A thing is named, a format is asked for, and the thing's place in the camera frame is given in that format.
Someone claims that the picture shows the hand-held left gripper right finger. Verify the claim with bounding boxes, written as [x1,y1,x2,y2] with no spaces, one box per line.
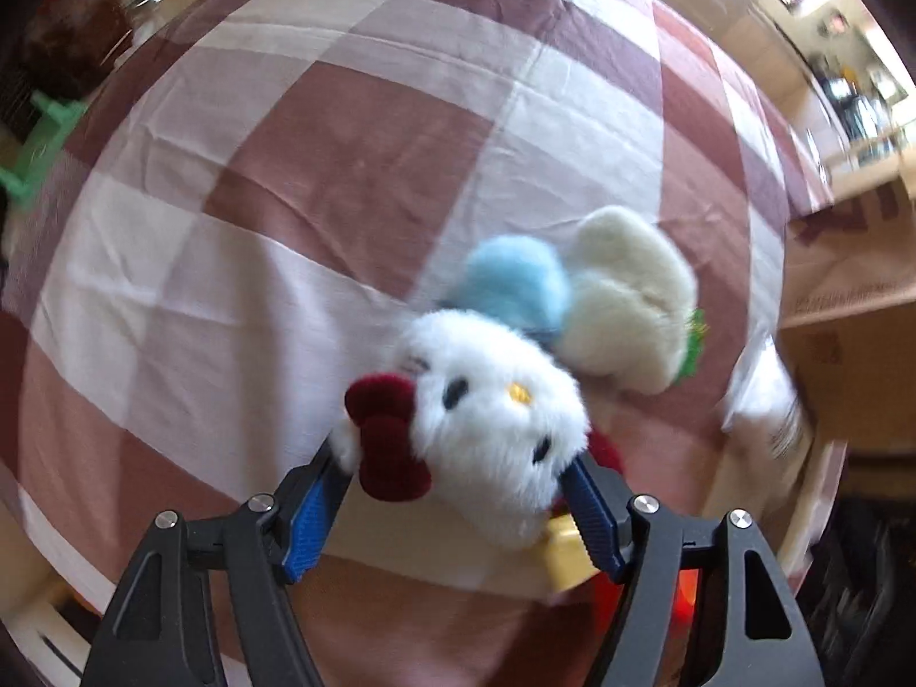
[562,454,827,687]

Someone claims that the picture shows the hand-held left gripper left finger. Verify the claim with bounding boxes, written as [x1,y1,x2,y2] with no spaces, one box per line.
[82,436,355,687]

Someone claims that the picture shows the red gift box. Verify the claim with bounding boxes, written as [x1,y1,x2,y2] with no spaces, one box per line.
[590,565,701,634]

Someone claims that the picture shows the white cat plush toy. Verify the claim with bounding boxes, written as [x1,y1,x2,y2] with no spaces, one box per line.
[333,206,706,552]

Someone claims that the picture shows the cardboard box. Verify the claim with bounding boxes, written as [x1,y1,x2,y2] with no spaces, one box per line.
[776,179,916,459]

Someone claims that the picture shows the pale yellow block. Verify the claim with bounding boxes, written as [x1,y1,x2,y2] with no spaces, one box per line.
[540,515,609,591]

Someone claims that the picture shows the clear bag of white cloth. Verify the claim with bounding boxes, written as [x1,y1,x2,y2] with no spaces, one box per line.
[719,333,817,480]

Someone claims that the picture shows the green plastic stand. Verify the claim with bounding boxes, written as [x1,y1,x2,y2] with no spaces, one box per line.
[0,89,90,208]

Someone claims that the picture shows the dark bottle with red cap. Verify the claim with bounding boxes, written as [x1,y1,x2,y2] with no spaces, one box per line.
[18,0,137,97]

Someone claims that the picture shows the green bead keychain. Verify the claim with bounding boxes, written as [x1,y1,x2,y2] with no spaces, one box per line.
[676,309,709,380]

